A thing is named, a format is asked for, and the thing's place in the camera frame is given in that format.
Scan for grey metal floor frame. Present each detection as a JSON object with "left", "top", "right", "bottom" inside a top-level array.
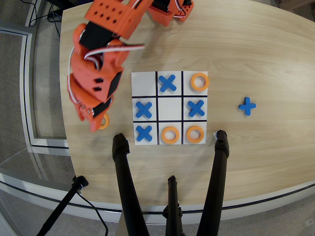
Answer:
[{"left": 0, "top": 27, "right": 69, "bottom": 150}]

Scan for black stand pole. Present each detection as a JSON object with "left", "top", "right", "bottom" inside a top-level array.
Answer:
[{"left": 36, "top": 175, "right": 89, "bottom": 236}]

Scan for cardboard box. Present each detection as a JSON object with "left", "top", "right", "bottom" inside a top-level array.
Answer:
[{"left": 273, "top": 0, "right": 315, "bottom": 12}]

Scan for black cable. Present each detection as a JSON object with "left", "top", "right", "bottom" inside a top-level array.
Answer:
[{"left": 76, "top": 191, "right": 109, "bottom": 236}]

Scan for blue cross piece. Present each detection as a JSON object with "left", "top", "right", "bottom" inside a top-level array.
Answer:
[
  {"left": 187, "top": 99, "right": 206, "bottom": 118},
  {"left": 135, "top": 101, "right": 153, "bottom": 118},
  {"left": 158, "top": 74, "right": 177, "bottom": 93},
  {"left": 238, "top": 96, "right": 257, "bottom": 117},
  {"left": 135, "top": 125, "right": 153, "bottom": 142}
]

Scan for thin black tripod leg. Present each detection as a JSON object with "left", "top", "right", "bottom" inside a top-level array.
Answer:
[{"left": 162, "top": 175, "right": 185, "bottom": 236}]

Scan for black floor cables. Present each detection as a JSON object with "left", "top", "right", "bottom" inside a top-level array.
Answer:
[{"left": 26, "top": 0, "right": 62, "bottom": 40}]

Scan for white tic-tac-toe board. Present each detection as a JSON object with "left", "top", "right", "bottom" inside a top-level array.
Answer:
[{"left": 130, "top": 71, "right": 209, "bottom": 146}]

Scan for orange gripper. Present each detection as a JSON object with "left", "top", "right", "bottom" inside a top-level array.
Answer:
[{"left": 67, "top": 52, "right": 124, "bottom": 134}]

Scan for orange ring piece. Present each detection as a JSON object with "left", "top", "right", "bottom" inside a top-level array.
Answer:
[
  {"left": 160, "top": 126, "right": 180, "bottom": 145},
  {"left": 186, "top": 125, "right": 205, "bottom": 144},
  {"left": 99, "top": 113, "right": 110, "bottom": 130},
  {"left": 190, "top": 72, "right": 210, "bottom": 92}
]

